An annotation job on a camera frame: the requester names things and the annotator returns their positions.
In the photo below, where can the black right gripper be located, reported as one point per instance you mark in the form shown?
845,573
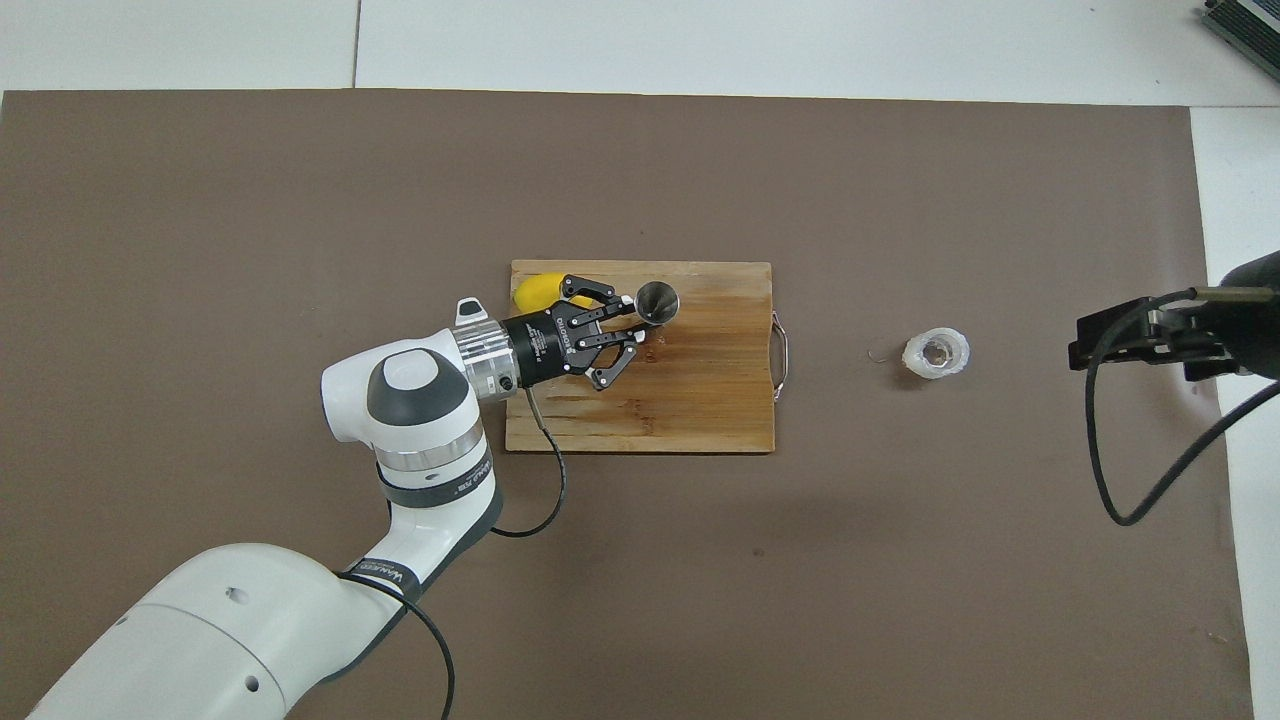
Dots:
1255,335

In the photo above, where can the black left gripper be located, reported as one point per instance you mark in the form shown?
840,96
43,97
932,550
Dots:
545,348

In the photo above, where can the steel double jigger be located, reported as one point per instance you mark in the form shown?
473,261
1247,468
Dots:
657,300

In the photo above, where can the clear glass cup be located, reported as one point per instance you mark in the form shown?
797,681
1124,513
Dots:
935,353

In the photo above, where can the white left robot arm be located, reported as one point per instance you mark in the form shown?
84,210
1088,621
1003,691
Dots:
250,620

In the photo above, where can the yellow lemon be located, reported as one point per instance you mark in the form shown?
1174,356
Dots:
535,290

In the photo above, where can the grey ridged metal device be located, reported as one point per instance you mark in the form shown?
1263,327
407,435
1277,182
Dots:
1250,20

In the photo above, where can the brown table mat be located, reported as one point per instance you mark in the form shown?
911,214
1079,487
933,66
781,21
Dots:
900,600

